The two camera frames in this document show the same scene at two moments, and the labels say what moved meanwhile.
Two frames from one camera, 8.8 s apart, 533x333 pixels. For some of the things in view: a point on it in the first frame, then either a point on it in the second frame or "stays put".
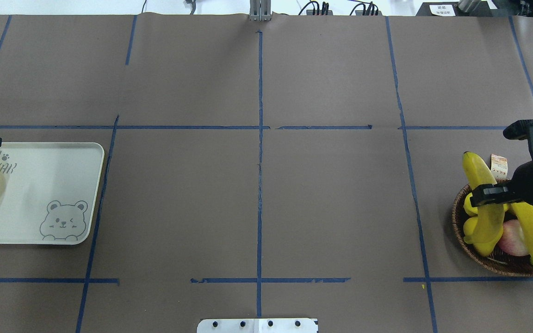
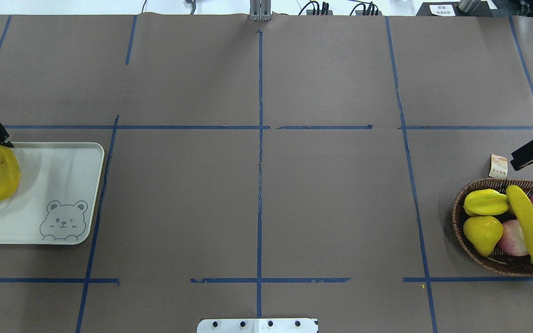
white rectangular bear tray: (46, 194) stays put
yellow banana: (491, 218) → (9, 173)
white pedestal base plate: (257, 325) stays put
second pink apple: (512, 241) stays put
